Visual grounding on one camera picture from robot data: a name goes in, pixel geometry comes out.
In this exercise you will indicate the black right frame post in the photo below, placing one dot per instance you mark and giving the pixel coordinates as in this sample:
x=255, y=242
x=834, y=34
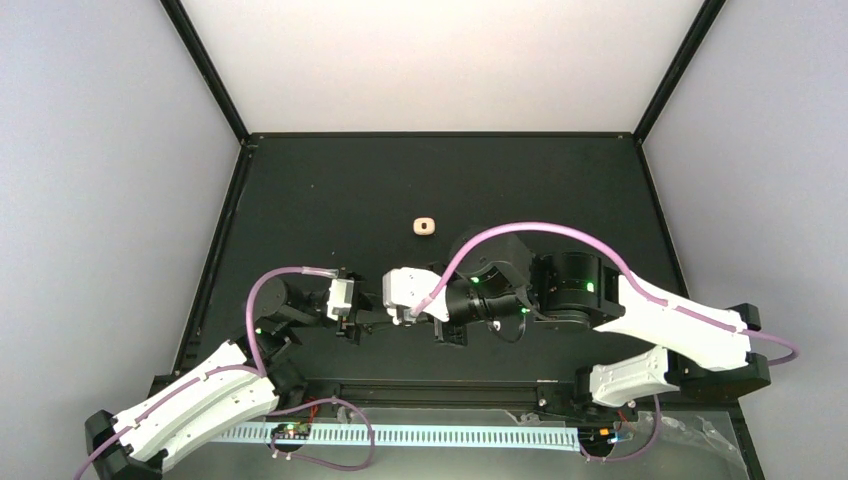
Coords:
x=695, y=35

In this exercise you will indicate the left circuit board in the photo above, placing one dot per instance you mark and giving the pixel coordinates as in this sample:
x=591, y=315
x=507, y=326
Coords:
x=289, y=432

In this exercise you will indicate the white slotted cable duct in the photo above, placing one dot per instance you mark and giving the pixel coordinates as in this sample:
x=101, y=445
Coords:
x=438, y=436

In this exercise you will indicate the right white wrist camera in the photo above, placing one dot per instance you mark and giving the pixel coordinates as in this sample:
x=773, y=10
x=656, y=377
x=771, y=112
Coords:
x=407, y=295

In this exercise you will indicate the white square charging case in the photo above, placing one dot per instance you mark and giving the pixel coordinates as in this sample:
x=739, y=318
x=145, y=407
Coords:
x=424, y=226

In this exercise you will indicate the black frame post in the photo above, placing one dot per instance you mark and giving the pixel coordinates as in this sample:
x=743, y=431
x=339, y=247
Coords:
x=180, y=19
x=695, y=35

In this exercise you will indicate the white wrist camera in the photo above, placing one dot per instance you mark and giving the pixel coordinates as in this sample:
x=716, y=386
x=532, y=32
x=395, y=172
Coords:
x=340, y=298
x=407, y=295

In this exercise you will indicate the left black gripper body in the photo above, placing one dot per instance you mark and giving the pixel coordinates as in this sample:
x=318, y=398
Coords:
x=346, y=324

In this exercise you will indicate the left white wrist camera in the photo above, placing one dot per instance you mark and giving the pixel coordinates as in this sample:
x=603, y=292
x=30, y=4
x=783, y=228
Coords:
x=340, y=298

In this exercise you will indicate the black left frame post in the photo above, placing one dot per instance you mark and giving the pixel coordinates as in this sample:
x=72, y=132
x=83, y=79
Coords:
x=180, y=19

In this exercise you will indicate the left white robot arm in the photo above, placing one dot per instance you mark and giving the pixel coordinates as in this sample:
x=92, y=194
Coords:
x=244, y=379

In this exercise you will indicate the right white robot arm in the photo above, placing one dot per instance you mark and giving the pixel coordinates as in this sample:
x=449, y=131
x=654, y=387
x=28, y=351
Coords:
x=569, y=280

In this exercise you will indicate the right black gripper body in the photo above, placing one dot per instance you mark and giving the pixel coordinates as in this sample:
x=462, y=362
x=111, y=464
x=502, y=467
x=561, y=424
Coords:
x=454, y=334

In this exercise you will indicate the right circuit board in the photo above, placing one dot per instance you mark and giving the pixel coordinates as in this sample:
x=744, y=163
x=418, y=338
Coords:
x=607, y=436

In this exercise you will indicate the circuit board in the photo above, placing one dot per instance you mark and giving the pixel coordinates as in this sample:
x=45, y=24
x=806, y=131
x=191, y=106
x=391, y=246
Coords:
x=607, y=436
x=289, y=432

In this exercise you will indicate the black front rail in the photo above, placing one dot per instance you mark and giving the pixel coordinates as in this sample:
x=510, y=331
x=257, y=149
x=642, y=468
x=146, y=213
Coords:
x=561, y=398

